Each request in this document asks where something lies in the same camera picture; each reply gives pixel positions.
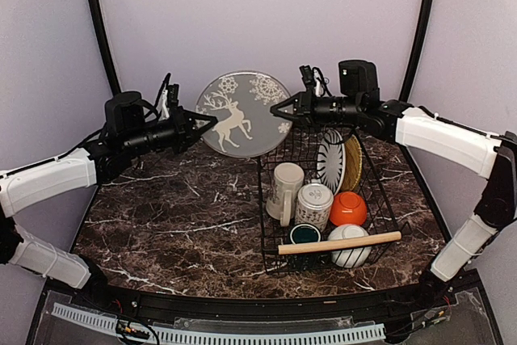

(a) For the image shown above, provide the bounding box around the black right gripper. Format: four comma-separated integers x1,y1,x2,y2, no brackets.
271,84,363,133

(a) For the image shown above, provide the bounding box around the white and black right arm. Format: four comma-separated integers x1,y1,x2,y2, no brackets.
270,60,516,308

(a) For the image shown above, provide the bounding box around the white mug with grey pattern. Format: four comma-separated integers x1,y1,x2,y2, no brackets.
266,162,305,227

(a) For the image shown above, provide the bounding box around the black wire dish rack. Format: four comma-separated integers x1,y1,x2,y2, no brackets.
258,128,407,273

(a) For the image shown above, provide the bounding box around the white slotted cable duct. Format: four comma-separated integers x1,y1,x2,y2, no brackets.
51,302,386,345

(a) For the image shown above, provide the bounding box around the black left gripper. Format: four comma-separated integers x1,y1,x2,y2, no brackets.
124,106,218,158

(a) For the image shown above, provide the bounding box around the white cup with black characters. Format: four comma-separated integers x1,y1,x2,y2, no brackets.
295,183,334,232

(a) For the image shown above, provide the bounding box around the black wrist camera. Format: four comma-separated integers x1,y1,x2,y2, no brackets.
157,73,179,120
299,65,324,97

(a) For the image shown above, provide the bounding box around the yellow woven plate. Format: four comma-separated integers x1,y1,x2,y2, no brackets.
341,135,363,191

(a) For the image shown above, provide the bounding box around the white bowl with black stripes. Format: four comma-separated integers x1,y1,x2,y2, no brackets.
326,223,372,268

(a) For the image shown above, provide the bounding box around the white plate with black stripes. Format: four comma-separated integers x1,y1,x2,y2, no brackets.
315,128,346,195

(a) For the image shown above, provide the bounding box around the dark green cup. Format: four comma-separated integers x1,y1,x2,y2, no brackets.
288,223,322,244

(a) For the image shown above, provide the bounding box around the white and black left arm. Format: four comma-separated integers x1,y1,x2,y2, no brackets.
1,85,217,309

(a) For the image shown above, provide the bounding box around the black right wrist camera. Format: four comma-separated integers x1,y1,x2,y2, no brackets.
299,65,324,97

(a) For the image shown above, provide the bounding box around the grey reindeer snowflake plate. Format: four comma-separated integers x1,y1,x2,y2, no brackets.
195,71,292,158

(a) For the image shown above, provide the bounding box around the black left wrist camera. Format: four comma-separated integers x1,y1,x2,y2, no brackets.
157,73,179,120

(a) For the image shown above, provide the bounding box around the orange bowl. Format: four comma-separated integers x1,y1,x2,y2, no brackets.
330,191,368,226

